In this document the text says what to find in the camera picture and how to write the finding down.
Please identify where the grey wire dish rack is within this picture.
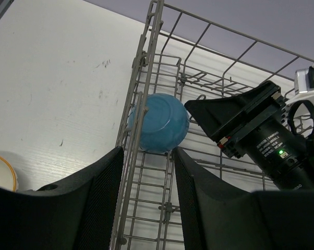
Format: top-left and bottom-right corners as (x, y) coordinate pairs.
(110, 1), (314, 249)

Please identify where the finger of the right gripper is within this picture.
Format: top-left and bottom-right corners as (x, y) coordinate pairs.
(185, 81), (285, 142)

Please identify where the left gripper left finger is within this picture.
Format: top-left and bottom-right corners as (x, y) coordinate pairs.
(0, 146), (124, 249)

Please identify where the plain blue bowl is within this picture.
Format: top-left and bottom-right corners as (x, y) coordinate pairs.
(139, 93), (189, 153)

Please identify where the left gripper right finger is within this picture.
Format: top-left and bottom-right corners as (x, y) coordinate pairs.
(174, 148), (314, 249)

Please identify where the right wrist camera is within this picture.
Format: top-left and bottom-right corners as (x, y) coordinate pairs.
(286, 65), (314, 106)

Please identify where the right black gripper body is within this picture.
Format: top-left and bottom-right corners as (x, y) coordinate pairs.
(218, 119), (314, 190)

